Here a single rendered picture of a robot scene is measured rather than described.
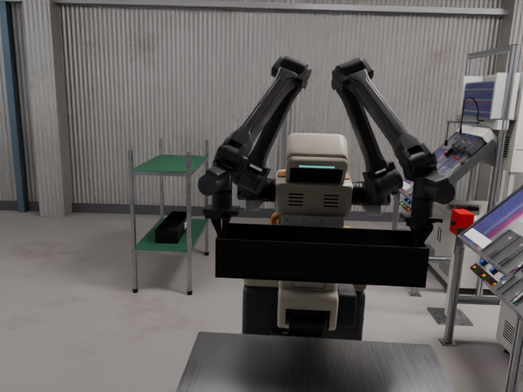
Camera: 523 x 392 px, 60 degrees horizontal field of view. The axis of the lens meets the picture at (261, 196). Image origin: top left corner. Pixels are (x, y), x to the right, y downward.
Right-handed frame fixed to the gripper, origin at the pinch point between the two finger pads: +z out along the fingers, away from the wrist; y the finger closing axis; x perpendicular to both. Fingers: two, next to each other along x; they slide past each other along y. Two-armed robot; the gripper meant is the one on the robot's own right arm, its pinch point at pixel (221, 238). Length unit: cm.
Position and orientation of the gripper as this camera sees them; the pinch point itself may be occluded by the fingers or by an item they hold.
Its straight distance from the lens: 132.6
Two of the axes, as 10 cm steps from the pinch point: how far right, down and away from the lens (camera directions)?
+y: 10.0, 0.5, -0.5
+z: -0.4, 9.8, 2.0
